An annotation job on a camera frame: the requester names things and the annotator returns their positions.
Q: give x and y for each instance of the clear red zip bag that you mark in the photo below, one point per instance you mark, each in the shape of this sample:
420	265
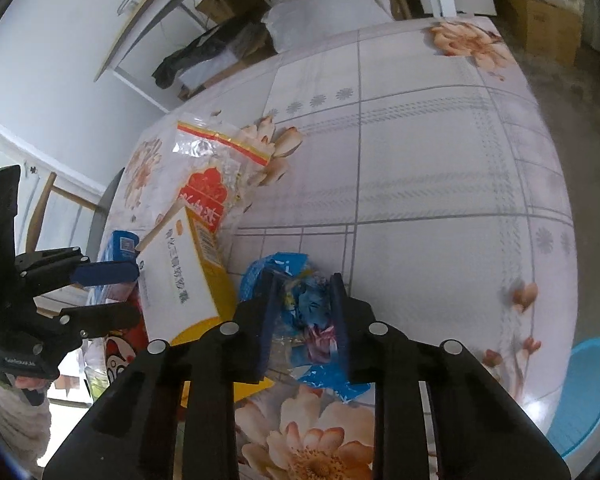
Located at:
212	166

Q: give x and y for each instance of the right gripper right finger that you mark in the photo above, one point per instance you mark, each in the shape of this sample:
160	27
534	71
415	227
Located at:
438	412

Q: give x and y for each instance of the blue wrapper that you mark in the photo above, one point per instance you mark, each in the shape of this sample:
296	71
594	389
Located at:
304	339

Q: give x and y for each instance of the floral tablecloth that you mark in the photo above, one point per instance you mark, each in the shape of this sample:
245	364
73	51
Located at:
411	159

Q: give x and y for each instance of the red snack bag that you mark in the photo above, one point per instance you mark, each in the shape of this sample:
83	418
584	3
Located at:
107	357

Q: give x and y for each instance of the white side table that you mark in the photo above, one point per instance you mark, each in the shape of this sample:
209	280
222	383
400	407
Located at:
152	30

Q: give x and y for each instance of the brown cardboard box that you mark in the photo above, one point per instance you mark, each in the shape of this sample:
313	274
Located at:
545	30

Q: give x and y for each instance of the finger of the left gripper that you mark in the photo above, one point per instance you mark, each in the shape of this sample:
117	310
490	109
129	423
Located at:
68	266
99	320

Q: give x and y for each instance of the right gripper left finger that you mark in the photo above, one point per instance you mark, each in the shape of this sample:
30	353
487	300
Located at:
171	413

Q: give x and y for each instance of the blue white long box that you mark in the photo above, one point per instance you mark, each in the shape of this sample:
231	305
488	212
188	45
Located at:
113	277

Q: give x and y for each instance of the blue plastic waste basket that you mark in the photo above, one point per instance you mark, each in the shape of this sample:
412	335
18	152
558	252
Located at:
578	411

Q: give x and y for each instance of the person's left hand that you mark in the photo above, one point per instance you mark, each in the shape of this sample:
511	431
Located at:
31	383

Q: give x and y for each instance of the black clothing pile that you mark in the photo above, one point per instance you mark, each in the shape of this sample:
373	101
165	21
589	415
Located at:
209	54

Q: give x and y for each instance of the white pillow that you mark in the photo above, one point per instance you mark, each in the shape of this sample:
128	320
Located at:
293	24

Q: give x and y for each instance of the orange white medicine box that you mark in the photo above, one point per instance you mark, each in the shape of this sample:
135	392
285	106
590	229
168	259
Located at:
184	287

